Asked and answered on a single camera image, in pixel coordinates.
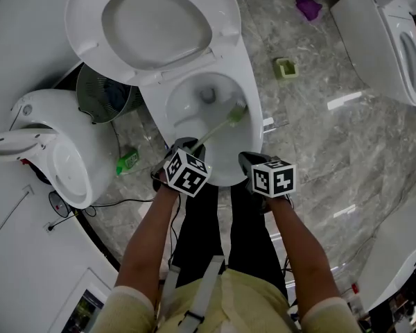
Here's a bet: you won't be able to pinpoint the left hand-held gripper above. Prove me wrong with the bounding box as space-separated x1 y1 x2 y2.
151 137 212 198

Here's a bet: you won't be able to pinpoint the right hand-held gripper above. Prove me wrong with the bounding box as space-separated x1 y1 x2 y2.
238 151 297 199

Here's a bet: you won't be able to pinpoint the pale green toilet brush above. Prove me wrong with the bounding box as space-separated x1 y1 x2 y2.
190 99 248 152

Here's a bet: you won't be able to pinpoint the white elongated toilet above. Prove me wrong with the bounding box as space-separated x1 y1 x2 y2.
64 0 264 187

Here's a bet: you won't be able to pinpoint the person's right forearm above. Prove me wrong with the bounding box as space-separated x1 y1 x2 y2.
265 196 344 311

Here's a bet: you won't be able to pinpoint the person's left forearm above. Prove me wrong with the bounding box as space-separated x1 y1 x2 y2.
114 182 181 303

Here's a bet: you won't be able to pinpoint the green small cup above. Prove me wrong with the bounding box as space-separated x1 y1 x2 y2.
272 57 299 82

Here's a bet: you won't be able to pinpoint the white egg-shaped toilet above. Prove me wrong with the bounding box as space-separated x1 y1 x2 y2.
0 88 112 210

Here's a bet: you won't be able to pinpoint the white smart toilet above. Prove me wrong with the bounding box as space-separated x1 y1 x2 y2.
330 0 416 107

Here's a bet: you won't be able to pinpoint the green cleaner bottle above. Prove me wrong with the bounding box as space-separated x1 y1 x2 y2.
116 148 140 177

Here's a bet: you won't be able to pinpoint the person's black trousers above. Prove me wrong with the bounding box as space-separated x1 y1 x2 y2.
171 182 288 298

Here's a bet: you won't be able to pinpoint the grey mesh waste bin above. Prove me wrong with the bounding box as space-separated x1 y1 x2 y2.
76 63 145 123

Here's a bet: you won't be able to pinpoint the person's cream knitted top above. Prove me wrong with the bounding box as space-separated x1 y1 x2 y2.
89 267 363 333

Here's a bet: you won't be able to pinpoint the black round fan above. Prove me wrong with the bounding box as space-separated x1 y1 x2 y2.
48 189 72 219

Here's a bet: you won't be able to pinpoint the purple crumpled object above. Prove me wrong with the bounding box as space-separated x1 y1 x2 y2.
295 0 324 22

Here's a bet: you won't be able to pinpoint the white glossy fixture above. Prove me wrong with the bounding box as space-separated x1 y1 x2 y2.
356 194 416 314

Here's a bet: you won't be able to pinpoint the dark glass panel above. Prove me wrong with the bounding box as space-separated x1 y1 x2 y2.
67 289 105 333

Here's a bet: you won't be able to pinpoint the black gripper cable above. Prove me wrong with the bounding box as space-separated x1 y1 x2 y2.
168 196 183 266

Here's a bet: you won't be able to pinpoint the black power cable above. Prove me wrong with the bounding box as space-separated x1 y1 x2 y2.
50 198 155 230

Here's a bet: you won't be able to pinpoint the grey harness strap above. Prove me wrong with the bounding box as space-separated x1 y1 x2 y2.
159 255 226 333

